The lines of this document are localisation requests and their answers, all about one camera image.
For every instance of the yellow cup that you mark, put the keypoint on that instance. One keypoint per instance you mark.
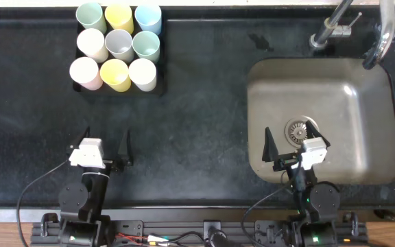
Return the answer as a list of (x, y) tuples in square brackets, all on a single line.
[(118, 15), (114, 72)]

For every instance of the mounting rail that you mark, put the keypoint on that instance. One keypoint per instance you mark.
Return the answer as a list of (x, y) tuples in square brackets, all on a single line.
[(177, 229)]

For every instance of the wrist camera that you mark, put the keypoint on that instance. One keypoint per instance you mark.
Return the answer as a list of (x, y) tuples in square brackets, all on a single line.
[(87, 152), (314, 152)]

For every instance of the steel tap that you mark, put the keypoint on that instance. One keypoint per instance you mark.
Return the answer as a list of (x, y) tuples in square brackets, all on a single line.
[(321, 34)]

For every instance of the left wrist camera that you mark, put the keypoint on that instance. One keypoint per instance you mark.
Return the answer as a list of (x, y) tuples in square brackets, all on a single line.
[(87, 152)]

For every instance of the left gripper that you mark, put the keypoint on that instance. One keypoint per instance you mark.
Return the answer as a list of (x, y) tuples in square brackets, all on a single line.
[(113, 164)]

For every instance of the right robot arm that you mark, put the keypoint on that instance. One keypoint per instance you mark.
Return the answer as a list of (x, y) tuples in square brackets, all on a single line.
[(324, 200)]

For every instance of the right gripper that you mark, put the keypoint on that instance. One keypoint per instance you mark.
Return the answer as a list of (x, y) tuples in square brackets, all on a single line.
[(286, 162)]

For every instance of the green cup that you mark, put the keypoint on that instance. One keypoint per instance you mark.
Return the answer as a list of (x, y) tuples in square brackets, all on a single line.
[(145, 44), (88, 13)]

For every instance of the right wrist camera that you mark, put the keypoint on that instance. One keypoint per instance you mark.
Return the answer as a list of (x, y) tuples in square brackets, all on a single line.
[(314, 152)]

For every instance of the blue cup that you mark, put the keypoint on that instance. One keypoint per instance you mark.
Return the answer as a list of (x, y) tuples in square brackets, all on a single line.
[(147, 15)]

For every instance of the white cup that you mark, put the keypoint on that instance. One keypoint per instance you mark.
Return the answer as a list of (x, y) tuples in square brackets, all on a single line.
[(90, 41), (142, 72)]

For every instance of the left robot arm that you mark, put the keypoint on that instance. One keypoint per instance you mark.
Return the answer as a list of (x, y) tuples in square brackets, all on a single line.
[(94, 192)]

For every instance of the pink cup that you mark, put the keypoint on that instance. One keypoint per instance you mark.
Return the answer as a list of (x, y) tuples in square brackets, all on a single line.
[(84, 70)]

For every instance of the grey cup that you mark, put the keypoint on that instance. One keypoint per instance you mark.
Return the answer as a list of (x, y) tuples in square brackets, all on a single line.
[(118, 42)]

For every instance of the steel sink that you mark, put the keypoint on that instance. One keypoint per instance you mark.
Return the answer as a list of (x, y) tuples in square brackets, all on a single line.
[(338, 103)]

